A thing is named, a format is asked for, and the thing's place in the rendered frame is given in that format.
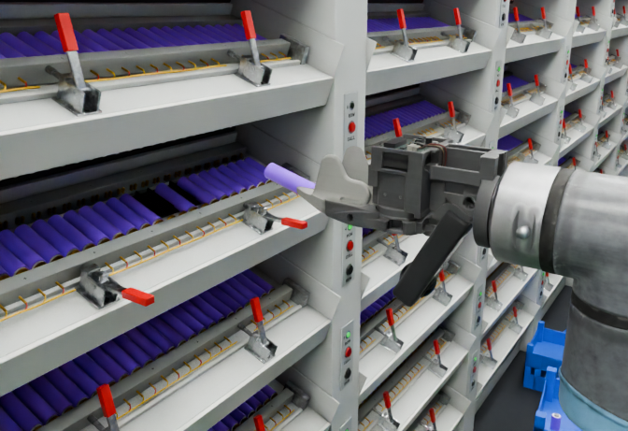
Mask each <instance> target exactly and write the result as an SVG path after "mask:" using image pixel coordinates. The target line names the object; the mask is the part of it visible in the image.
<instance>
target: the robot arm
mask: <svg viewBox="0 0 628 431"><path fill-rule="evenodd" d="M414 138H416V139H414ZM433 141H437V142H433ZM507 157H508V151H504V150H498V149H490V148H482V147H475V146H468V145H461V144H453V139H448V138H441V137H433V136H419V135H411V134H404V135H403V137H396V138H393V139H391V140H388V141H386V142H384V144H381V145H379V146H371V164H370V165H369V164H368V162H367V160H366V157H365V154H364V151H363V150H362V149H361V148H360V147H357V146H350V147H348V148H347V149H346V151H345V154H344V157H343V161H342V163H341V160H340V159H339V158H338V157H337V156H335V155H332V154H328V155H326V156H324V157H323V158H322V160H321V165H320V169H319V173H318V177H317V180H316V181H311V182H313V183H315V188H314V189H312V188H307V187H301V186H298V187H296V191H297V193H298V194H299V195H300V196H302V197H303V198H304V199H305V200H306V201H307V202H308V203H309V204H310V205H312V206H313V207H314V208H316V209H317V210H318V211H320V212H322V213H324V214H325V215H326V216H328V217H330V218H332V219H335V220H337V221H340V222H342V223H345V224H348V225H352V226H356V227H362V228H368V229H376V230H380V231H383V232H386V233H390V234H397V235H405V236H414V235H417V234H424V235H425V236H427V237H428V238H427V240H426V241H425V243H424V244H423V246H422V247H421V249H420V251H419V252H418V254H417V255H416V257H415V258H414V260H413V261H412V262H410V263H408V264H407V265H405V266H404V267H403V269H402V271H401V273H400V278H399V281H398V283H397V284H396V286H395V287H394V288H393V290H392V293H393V295H394V296H395V297H396V298H398V299H399V300H400V301H401V302H403V303H404V304H405V305H406V306H408V307H411V306H413V305H414V304H415V303H416V302H417V301H418V299H419V298H420V297H421V298H423V297H425V296H427V295H429V294H430V293H431V292H432V291H433V290H434V288H435V286H436V280H437V276H438V274H439V273H440V272H441V270H442V269H443V267H444V266H445V265H446V263H447V262H448V261H449V259H450V257H451V256H452V255H453V254H454V253H455V251H456V250H457V249H458V247H459V246H460V245H461V243H462V242H463V240H464V239H465V237H466V236H467V234H468V233H469V232H470V230H471V229H472V227H473V237H474V240H475V242H476V244H477V245H478V246H480V247H485V248H490V249H491V253H492V256H493V257H494V259H495V260H497V261H501V262H505V263H510V264H513V265H518V266H526V267H530V268H534V269H539V270H542V271H545V272H549V273H551V274H556V275H560V276H564V277H568V278H572V279H573V285H572V294H571V300H570V307H569V313H568V320H567V327H566V334H565V341H564V354H563V361H562V365H561V366H560V367H559V370H558V374H559V377H560V385H559V402H560V405H561V407H562V409H563V411H564V413H565V415H566V416H567V418H568V419H569V420H571V421H572V423H574V424H575V425H576V426H577V427H578V428H580V429H581V430H583V431H628V177H621V176H614V175H608V174H601V173H594V172H587V171H580V170H574V169H567V168H564V167H558V166H550V165H538V164H530V163H524V162H516V161H514V162H513V163H511V164H510V165H509V166H507Z"/></svg>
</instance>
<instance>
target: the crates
mask: <svg viewBox="0 0 628 431"><path fill-rule="evenodd" d="M544 325H545V322H543V321H539V322H538V325H537V330H536V332H535V335H534V337H533V339H532V340H531V343H530V342H528V344H527V349H526V357H525V369H524V378H523V387H526V388H530V389H533V390H537V391H540V392H543V388H544V384H545V380H546V373H547V368H548V366H551V367H556V368H557V372H556V378H558V379H560V377H559V374H558V370H559V367H560V366H561V365H562V361H563V354H564V341H565V334H566V329H565V330H564V331H563V332H561V331H556V330H552V329H548V328H544Z"/></svg>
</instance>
